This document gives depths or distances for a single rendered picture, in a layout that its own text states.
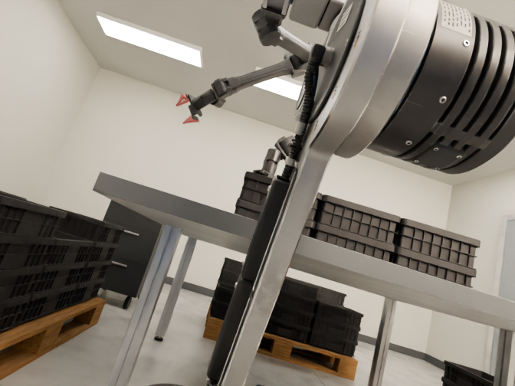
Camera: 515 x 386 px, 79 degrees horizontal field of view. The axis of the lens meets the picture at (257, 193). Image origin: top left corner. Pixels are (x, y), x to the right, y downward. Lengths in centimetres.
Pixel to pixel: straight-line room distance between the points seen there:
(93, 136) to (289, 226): 496
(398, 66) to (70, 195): 497
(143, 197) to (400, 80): 49
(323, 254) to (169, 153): 437
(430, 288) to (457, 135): 44
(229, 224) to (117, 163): 445
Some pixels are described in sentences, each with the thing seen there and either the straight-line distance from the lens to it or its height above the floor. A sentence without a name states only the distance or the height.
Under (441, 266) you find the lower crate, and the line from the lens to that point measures 130.
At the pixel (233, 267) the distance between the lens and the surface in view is 294.
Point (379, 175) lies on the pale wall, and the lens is 544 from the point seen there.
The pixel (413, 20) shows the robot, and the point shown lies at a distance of 34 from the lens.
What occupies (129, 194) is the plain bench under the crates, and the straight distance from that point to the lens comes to 65.
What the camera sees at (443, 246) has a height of 87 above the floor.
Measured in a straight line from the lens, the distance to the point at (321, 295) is 311.
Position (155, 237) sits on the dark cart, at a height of 58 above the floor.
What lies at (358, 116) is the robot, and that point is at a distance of 32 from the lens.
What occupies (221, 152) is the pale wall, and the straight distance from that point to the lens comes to 486.
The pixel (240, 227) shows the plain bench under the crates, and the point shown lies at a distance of 62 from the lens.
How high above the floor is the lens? 62
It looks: 12 degrees up
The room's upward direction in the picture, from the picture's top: 17 degrees clockwise
